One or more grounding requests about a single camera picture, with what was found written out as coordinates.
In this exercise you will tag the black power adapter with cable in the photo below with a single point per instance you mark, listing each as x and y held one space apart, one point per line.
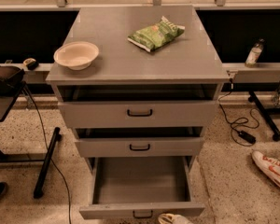
238 135

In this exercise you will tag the white paper bowl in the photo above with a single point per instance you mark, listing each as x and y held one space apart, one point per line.
76 55

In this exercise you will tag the grey middle drawer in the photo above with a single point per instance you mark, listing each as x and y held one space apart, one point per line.
139 142

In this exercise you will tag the grey drawer cabinet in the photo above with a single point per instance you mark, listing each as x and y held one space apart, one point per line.
190 60

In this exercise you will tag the yellow black tape measure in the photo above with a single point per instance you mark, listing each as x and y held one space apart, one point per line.
31 63

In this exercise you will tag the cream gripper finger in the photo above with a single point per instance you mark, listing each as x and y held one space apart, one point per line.
173 219

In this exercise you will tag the grey bottom drawer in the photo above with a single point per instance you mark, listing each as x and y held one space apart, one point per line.
140 187

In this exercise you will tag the black bag on table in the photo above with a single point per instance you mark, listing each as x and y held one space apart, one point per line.
10 79

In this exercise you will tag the small plastic bottle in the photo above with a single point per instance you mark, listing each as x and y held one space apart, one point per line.
254 53

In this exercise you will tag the white red sneaker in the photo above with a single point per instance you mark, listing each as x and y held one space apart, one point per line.
269 166

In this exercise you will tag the black side table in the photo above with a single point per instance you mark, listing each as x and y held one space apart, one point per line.
22 136

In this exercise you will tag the grey top drawer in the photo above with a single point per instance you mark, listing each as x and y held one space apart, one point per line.
130 106

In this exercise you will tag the grey drawer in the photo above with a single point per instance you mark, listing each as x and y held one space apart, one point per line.
139 142
140 187
130 106

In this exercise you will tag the green chip bag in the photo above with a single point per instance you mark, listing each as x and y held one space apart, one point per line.
157 35

